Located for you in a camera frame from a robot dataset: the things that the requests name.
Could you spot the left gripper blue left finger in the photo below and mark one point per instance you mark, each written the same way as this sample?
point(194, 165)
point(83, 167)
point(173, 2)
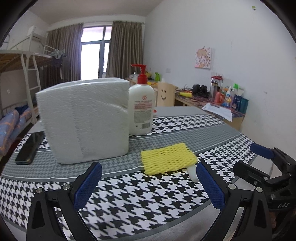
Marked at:
point(43, 223)

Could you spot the black smartphone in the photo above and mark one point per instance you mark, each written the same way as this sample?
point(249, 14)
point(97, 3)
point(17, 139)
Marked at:
point(29, 149)

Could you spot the blue plaid quilt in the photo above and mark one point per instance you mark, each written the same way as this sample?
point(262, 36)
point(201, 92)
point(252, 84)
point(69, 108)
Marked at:
point(12, 124)

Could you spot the brown right curtain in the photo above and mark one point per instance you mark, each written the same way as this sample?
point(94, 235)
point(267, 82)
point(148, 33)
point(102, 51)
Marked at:
point(125, 49)

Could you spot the brown curtain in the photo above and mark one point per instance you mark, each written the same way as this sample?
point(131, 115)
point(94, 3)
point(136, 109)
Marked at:
point(125, 49)
point(68, 41)

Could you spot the white foam piece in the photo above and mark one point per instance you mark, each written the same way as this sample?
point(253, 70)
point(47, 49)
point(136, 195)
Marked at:
point(192, 172)

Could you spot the blue shampoo bottles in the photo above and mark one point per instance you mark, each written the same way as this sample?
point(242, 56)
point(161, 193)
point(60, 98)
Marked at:
point(240, 104)

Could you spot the white styrofoam box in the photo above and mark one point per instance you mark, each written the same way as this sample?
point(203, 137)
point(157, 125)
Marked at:
point(86, 120)

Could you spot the yellow foam net sleeve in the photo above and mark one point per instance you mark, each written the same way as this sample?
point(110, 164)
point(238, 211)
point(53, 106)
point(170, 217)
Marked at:
point(167, 159)

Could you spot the wooden desk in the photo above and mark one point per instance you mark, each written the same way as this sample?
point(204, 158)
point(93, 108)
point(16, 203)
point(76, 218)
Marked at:
point(199, 102)

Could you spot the houndstooth table cloth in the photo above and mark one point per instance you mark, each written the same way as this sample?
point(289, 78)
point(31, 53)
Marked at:
point(127, 204)

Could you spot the brown left curtain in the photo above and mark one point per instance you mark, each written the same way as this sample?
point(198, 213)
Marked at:
point(68, 41)

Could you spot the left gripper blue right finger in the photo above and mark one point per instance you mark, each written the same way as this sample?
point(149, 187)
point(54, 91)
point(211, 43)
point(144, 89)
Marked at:
point(254, 223)

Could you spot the yellow object on desk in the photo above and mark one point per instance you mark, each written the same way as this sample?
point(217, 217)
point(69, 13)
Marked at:
point(186, 94)

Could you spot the white printed paper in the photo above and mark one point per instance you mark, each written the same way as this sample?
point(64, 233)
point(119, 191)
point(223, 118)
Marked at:
point(219, 110)

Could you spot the white air conditioner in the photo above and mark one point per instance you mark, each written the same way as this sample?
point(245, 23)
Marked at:
point(37, 32)

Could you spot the metal bunk bed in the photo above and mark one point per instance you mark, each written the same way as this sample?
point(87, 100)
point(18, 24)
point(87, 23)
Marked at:
point(20, 77)

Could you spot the white lotion pump bottle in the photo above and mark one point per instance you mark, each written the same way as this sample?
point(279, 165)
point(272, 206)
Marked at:
point(140, 105)

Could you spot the anime wall picture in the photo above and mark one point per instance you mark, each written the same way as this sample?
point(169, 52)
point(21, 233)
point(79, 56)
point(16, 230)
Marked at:
point(203, 58)

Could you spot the hanging dark clothes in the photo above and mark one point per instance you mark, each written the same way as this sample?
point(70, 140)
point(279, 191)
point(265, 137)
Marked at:
point(57, 61)

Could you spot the glass balcony door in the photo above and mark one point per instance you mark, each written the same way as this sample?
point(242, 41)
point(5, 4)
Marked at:
point(95, 43)

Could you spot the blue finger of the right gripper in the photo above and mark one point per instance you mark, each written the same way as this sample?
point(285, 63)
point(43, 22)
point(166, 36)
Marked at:
point(262, 151)
point(249, 173)

